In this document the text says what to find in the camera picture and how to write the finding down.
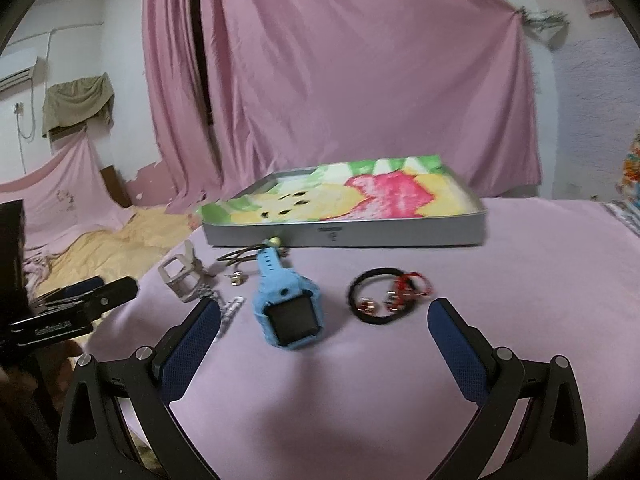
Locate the white air conditioner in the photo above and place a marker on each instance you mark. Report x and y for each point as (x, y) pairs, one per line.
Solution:
(17, 67)

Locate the brown wooden board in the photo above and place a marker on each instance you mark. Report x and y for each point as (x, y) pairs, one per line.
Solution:
(115, 187)

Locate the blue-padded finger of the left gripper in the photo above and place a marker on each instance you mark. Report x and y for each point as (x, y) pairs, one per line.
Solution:
(107, 297)
(69, 291)

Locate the grey tray with cartoon towel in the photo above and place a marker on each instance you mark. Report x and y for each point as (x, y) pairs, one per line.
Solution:
(374, 203)

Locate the olive green hanging cloth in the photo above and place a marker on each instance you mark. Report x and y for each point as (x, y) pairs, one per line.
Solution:
(72, 103)

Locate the yellow blanket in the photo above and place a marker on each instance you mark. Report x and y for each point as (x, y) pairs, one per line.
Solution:
(145, 240)

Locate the pink draped cloth left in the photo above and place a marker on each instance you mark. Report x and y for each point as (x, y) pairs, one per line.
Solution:
(63, 199)

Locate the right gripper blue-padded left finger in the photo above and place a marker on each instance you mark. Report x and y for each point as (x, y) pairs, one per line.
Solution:
(94, 441)

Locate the pink curtain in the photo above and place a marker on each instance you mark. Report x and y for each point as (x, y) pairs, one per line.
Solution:
(242, 88)

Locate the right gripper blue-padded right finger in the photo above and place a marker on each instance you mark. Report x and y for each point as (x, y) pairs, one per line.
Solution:
(551, 442)

